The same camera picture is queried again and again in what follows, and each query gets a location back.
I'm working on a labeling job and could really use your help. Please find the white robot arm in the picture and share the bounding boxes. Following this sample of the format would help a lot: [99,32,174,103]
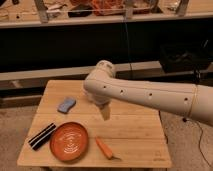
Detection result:
[83,60,213,127]

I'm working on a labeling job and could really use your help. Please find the blue sponge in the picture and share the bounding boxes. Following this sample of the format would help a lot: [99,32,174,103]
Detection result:
[57,98,76,114]

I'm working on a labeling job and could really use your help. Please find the orange toy carrot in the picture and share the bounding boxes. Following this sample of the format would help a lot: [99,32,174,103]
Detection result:
[95,137,118,160]

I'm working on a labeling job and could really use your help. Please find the wooden folding table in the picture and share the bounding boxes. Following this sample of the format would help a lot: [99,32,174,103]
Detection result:
[17,80,172,168]

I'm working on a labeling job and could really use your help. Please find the orange round plate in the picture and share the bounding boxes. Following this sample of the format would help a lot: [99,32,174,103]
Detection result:
[50,122,89,162]

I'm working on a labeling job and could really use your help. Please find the blue hanging cable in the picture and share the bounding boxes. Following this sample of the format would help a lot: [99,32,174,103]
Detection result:
[123,18,134,80]

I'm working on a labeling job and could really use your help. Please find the black box on shelf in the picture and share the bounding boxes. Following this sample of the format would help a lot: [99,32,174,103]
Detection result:
[68,4,92,17]

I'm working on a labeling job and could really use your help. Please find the black cable on floor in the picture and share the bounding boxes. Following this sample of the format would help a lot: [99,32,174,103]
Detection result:
[182,117,213,169]

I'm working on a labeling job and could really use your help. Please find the orange object on shelf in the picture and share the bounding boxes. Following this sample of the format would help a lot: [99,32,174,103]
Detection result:
[92,0,123,16]

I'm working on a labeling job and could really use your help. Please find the dark box at right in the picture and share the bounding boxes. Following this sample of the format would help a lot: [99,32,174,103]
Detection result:
[159,42,213,73]

